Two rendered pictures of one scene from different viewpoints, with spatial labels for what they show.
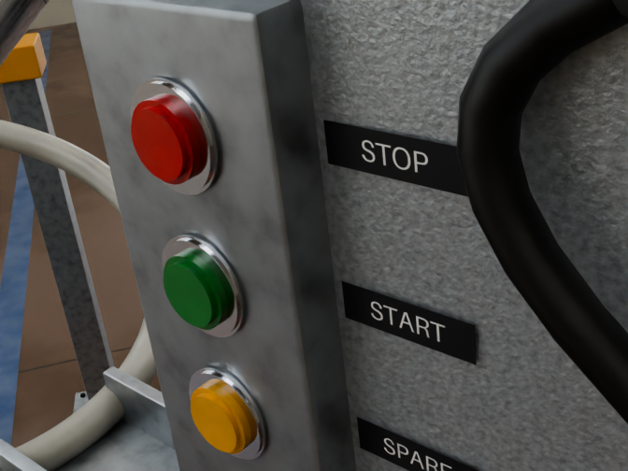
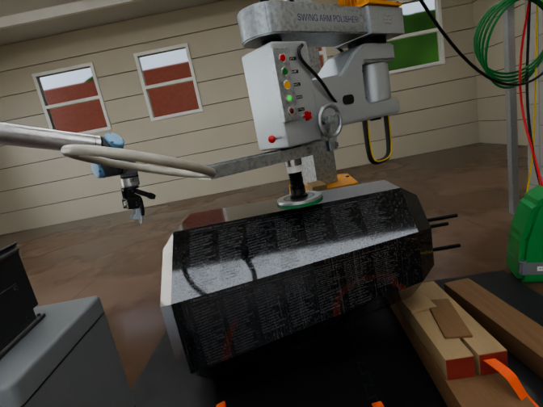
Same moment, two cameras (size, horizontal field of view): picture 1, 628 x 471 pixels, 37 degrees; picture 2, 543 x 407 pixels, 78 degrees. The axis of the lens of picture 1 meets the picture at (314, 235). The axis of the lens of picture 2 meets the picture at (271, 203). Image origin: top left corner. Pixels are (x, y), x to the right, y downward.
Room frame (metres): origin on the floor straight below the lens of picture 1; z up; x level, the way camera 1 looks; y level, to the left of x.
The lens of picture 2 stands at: (0.15, 1.45, 1.27)
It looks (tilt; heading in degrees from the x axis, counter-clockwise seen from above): 13 degrees down; 281
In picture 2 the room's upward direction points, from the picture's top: 11 degrees counter-clockwise
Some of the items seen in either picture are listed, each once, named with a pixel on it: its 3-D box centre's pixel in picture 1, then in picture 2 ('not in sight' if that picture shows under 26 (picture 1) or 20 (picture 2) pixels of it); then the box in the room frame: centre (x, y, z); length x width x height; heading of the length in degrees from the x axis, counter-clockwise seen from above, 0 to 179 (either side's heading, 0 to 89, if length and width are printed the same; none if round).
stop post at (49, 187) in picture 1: (64, 243); not in sight; (2.18, 0.64, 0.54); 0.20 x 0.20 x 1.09; 6
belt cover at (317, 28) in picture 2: not in sight; (326, 31); (0.06, -0.35, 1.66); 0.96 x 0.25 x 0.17; 46
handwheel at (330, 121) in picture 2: not in sight; (324, 122); (0.13, -0.11, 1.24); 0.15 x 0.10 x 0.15; 46
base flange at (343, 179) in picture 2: not in sight; (321, 185); (0.22, -1.11, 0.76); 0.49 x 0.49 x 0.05; 6
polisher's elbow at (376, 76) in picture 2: not in sight; (371, 84); (-0.16, -0.58, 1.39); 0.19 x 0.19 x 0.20
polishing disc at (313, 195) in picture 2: not in sight; (299, 198); (0.30, -0.10, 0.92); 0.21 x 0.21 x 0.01
